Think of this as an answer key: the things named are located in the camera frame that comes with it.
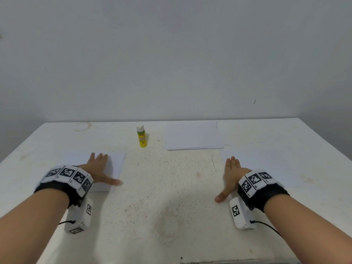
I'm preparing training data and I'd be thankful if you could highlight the person's left hand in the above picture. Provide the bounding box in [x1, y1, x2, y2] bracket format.
[78, 153, 123, 187]

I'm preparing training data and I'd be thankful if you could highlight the person's right hand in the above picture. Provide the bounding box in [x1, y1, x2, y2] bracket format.
[214, 156, 252, 204]

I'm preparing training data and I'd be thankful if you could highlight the stack of white paper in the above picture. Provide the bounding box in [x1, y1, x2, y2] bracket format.
[221, 148, 302, 188]
[59, 150, 128, 192]

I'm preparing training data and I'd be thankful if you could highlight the yellow glue stick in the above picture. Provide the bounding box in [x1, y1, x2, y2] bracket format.
[136, 125, 148, 148]

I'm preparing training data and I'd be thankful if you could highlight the glued white paper sheet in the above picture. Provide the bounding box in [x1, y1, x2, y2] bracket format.
[163, 120, 225, 151]

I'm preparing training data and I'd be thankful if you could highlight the person's right forearm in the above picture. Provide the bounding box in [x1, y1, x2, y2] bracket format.
[265, 194, 352, 264]

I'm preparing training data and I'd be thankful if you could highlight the person's left forearm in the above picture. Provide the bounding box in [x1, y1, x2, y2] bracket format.
[0, 188, 69, 264]

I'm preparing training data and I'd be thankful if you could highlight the black marker wristband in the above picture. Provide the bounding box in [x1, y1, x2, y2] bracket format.
[34, 165, 94, 208]
[238, 170, 290, 212]

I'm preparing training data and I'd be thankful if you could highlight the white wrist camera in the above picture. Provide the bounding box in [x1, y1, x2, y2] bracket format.
[64, 196, 94, 235]
[229, 196, 257, 231]

